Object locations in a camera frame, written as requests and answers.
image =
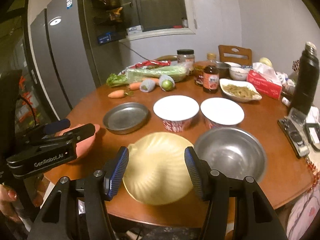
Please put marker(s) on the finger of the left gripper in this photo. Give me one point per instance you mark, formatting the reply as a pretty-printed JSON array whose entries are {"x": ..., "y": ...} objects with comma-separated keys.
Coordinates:
[
  {"x": 48, "y": 129},
  {"x": 77, "y": 134}
]

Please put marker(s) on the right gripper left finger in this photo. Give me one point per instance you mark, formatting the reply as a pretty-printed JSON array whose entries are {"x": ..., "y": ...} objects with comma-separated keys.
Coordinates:
[{"x": 114, "y": 171}]

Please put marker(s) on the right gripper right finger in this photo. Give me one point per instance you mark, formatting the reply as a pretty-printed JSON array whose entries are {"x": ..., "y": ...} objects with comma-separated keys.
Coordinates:
[{"x": 197, "y": 173}]

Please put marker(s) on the pink eared plate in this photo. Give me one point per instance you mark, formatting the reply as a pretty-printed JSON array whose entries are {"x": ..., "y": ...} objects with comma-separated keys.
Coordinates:
[{"x": 83, "y": 148}]

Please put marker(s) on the stainless steel bowl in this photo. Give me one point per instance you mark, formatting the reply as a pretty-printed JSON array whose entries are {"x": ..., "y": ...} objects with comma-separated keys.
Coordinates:
[{"x": 233, "y": 151}]

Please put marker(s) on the yellow shell-shaped plate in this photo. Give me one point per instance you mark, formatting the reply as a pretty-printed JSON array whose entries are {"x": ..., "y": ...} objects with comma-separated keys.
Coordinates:
[{"x": 156, "y": 173}]

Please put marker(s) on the metal pan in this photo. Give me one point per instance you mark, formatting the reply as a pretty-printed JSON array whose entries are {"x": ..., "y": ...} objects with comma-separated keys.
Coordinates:
[{"x": 126, "y": 118}]

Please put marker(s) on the left hand red nails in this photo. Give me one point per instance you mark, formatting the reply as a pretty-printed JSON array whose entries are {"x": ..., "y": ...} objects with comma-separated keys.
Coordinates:
[{"x": 9, "y": 196}]

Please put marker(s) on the front carrot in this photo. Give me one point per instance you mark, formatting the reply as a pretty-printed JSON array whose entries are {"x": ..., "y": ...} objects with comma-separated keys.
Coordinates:
[{"x": 121, "y": 93}]

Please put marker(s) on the carrot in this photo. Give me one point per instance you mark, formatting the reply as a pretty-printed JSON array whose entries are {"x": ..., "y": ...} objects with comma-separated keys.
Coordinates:
[
  {"x": 134, "y": 86},
  {"x": 156, "y": 80},
  {"x": 121, "y": 93}
]

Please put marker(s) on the right instant noodle bowl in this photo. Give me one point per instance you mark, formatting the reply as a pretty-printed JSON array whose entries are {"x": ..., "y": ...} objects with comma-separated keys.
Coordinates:
[{"x": 221, "y": 112}]

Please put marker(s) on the instant noodle bowl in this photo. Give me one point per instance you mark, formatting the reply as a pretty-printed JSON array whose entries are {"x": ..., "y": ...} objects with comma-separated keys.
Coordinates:
[
  {"x": 176, "y": 112},
  {"x": 221, "y": 112}
]

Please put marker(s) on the left instant noodle bowl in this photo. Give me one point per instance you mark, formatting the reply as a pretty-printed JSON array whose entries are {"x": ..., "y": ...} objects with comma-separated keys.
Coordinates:
[{"x": 176, "y": 112}]

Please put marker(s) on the grey refrigerator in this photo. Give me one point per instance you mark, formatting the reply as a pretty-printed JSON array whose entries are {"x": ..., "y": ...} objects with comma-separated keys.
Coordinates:
[{"x": 68, "y": 60}]

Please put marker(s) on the rear carrot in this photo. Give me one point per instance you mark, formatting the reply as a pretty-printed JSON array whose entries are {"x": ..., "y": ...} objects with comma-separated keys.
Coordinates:
[{"x": 134, "y": 86}]

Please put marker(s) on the bagged celery bunch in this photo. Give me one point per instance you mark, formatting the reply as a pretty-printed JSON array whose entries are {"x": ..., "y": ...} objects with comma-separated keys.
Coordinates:
[{"x": 177, "y": 72}]

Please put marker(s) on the left netted green fruit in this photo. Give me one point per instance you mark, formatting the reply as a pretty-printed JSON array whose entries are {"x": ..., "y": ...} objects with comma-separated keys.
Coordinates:
[{"x": 147, "y": 85}]

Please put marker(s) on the netted green fruit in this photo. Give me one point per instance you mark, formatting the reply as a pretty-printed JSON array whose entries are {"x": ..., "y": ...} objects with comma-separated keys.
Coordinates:
[
  {"x": 166, "y": 83},
  {"x": 147, "y": 85}
]

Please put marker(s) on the white dish with food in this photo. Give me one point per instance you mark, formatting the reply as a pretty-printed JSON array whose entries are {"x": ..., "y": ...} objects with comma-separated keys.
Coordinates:
[{"x": 239, "y": 91}]

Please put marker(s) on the right netted green fruit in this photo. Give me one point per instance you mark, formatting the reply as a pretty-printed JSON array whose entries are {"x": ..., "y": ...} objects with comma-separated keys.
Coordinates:
[{"x": 166, "y": 83}]

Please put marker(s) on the dark sauce bottle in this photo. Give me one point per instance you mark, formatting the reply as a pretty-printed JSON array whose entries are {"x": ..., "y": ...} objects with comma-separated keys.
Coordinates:
[{"x": 211, "y": 75}]

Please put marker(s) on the blue box on shelf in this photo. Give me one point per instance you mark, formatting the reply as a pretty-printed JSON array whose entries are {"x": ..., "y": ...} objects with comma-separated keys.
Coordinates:
[{"x": 104, "y": 38}]

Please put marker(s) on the remote control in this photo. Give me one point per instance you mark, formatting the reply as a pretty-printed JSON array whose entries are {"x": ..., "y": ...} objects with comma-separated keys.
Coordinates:
[{"x": 294, "y": 137}]

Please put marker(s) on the red snack packet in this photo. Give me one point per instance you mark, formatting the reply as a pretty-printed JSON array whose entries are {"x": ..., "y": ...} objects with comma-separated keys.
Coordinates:
[{"x": 149, "y": 64}]

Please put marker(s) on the amber pickle jar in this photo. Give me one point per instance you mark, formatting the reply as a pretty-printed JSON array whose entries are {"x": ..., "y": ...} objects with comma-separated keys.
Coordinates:
[{"x": 199, "y": 67}]

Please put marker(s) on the white ceramic bowl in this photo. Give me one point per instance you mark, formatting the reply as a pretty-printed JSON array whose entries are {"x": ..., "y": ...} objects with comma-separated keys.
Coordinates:
[{"x": 238, "y": 73}]

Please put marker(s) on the red tissue box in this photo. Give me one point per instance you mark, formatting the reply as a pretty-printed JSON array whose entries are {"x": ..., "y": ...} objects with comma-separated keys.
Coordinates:
[{"x": 264, "y": 86}]

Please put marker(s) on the small white bottle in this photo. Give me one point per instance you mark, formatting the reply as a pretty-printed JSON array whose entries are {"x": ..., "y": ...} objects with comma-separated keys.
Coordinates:
[{"x": 286, "y": 101}]

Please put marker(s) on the clear plastic box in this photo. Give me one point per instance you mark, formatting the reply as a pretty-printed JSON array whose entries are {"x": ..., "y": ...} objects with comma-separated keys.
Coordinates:
[{"x": 297, "y": 117}]

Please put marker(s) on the dark-lid glass jar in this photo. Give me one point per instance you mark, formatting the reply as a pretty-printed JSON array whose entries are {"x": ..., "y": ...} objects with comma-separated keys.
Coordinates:
[{"x": 187, "y": 57}]

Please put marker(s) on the black thermos flask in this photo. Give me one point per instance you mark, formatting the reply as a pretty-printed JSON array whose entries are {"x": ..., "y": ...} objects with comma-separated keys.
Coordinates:
[{"x": 308, "y": 77}]

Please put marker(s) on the white window frame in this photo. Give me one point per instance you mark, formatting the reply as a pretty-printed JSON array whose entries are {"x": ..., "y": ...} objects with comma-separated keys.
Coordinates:
[{"x": 155, "y": 18}]

